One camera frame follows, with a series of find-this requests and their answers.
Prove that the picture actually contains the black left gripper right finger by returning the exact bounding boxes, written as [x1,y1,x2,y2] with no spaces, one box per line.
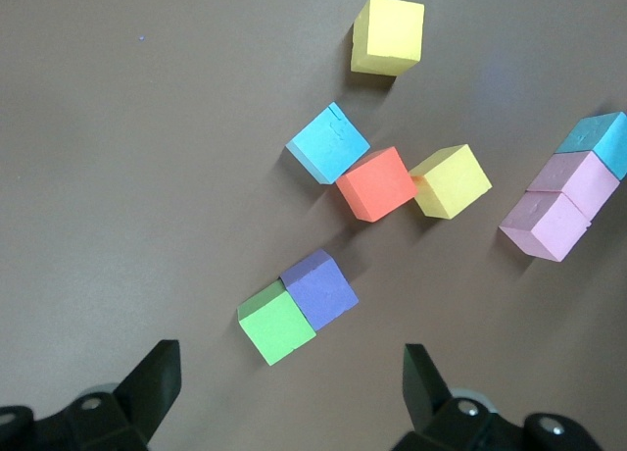
[391,343,602,451]

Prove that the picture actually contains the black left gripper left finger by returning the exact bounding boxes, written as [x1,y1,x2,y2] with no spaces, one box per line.
[0,339,183,451]

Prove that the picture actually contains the pink foam cube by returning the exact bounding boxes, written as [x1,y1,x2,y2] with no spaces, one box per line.
[498,189,591,264]
[526,150,621,226]

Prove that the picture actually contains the yellow foam cube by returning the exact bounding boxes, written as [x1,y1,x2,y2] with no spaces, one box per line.
[408,143,493,222]
[350,0,426,77]

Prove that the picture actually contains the blue foam cube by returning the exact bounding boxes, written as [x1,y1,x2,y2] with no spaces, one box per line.
[554,111,627,181]
[285,101,372,186]

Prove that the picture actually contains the green foam cube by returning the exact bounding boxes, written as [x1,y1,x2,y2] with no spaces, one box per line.
[236,278,318,368]

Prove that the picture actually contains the purple foam cube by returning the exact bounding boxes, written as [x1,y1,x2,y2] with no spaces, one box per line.
[279,248,361,332]

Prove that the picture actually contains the brown table cover sheet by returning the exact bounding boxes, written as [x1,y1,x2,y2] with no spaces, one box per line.
[0,0,627,451]

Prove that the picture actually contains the orange foam cube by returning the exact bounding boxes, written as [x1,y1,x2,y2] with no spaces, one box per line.
[335,145,420,224]

